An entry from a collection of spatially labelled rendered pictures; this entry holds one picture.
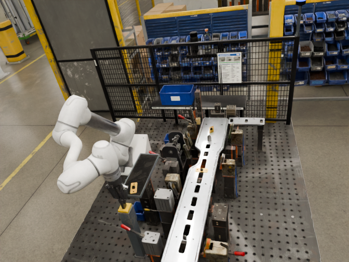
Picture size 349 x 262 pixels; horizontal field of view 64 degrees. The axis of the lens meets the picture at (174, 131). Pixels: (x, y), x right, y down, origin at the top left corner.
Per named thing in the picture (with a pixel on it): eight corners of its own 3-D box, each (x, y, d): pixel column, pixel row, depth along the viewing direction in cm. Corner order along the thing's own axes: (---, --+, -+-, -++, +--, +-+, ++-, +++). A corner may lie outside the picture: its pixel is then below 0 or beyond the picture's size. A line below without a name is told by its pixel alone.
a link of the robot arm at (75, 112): (117, 143, 243) (126, 119, 245) (132, 148, 236) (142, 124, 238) (50, 119, 173) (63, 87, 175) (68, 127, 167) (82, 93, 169)
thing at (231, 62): (242, 83, 256) (242, 51, 238) (217, 84, 262) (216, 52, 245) (242, 82, 257) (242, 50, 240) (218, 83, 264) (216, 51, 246)
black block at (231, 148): (238, 180, 221) (238, 151, 204) (224, 179, 224) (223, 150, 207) (239, 172, 227) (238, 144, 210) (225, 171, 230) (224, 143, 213)
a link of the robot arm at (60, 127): (54, 144, 164) (63, 122, 166) (44, 138, 178) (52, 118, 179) (74, 150, 173) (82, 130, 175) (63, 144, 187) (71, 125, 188)
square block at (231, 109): (236, 142, 258) (235, 109, 238) (227, 142, 261) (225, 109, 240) (236, 137, 264) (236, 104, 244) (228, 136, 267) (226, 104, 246)
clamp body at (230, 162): (237, 201, 204) (237, 166, 184) (220, 199, 207) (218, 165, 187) (238, 192, 211) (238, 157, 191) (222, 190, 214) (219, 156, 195)
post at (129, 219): (145, 259, 177) (129, 214, 152) (134, 257, 179) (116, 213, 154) (149, 248, 183) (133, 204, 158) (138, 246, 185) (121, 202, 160)
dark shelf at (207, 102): (245, 109, 246) (245, 107, 244) (150, 108, 272) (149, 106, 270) (246, 97, 263) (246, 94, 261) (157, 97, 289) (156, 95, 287)
